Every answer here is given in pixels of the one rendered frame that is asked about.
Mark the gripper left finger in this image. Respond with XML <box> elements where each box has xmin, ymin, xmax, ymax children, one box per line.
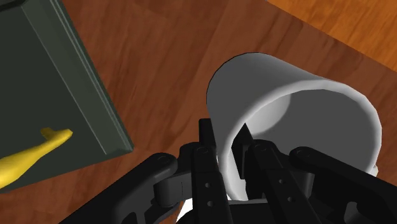
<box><xmin>59</xmin><ymin>118</ymin><xmax>234</xmax><ymax>224</ymax></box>

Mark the white cup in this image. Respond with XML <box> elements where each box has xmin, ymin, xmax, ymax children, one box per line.
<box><xmin>177</xmin><ymin>52</ymin><xmax>383</xmax><ymax>224</ymax></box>

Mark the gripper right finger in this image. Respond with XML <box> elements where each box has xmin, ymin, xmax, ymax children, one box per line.
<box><xmin>231</xmin><ymin>122</ymin><xmax>397</xmax><ymax>224</ymax></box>

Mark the yellow banana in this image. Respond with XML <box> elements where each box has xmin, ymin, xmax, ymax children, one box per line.
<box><xmin>0</xmin><ymin>127</ymin><xmax>74</xmax><ymax>190</ymax></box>

